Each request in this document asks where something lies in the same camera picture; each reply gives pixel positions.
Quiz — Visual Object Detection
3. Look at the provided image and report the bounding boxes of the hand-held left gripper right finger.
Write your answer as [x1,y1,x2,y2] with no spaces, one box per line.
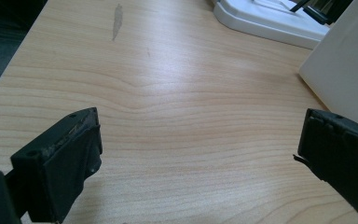
[293,107,358,224]

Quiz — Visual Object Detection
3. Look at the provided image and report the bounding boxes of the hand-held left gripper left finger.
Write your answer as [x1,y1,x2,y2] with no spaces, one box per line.
[9,106,103,224]

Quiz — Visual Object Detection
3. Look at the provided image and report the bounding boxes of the white box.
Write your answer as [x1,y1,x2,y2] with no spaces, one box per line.
[298,0,358,133]

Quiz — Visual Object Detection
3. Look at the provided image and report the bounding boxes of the white plastic base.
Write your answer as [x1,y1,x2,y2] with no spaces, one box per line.
[213,0,331,50]

